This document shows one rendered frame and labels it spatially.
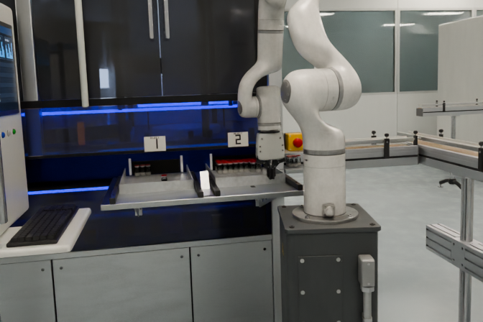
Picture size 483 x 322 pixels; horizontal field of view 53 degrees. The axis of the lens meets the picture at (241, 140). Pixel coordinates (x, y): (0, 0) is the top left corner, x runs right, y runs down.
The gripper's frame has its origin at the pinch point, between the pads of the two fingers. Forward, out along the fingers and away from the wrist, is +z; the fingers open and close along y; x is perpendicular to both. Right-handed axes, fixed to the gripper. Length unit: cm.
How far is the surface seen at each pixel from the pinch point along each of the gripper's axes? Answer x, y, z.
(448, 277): -98, -135, 90
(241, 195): 12.3, 13.3, 4.8
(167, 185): -1.6, 37.3, 2.0
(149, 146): -27, 43, -10
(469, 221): -11, -88, 28
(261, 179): -1.6, 3.4, 2.2
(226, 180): -1.5, 16.2, 1.7
